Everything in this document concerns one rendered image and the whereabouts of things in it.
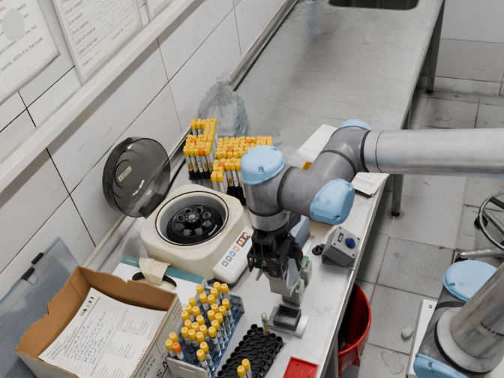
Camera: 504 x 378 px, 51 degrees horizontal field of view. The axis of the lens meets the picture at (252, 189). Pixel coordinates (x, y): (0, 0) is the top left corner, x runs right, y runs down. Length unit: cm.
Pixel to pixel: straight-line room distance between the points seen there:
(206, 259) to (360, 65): 113
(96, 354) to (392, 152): 80
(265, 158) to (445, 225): 193
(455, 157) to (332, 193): 19
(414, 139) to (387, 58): 134
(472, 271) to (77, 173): 94
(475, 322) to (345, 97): 122
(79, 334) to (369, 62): 147
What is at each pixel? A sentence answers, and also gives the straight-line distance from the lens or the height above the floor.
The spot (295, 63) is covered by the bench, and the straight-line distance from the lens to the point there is 220.
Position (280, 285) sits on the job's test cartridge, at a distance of 115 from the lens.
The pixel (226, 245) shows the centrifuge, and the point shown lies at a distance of 138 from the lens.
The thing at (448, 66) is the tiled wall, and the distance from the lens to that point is 354.
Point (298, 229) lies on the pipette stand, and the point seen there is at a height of 97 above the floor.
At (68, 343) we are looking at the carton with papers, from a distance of 135.
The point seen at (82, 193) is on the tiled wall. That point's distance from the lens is 142.
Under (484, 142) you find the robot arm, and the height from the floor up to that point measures 146.
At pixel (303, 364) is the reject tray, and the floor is 88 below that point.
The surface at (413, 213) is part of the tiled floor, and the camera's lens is 276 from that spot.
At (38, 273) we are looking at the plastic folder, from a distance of 134.
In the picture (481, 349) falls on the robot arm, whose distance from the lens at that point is 95.
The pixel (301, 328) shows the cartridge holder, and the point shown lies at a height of 89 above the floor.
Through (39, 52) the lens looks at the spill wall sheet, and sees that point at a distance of 126.
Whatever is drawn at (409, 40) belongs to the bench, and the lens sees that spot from 233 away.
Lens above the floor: 198
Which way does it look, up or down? 43 degrees down
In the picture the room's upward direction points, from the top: 9 degrees counter-clockwise
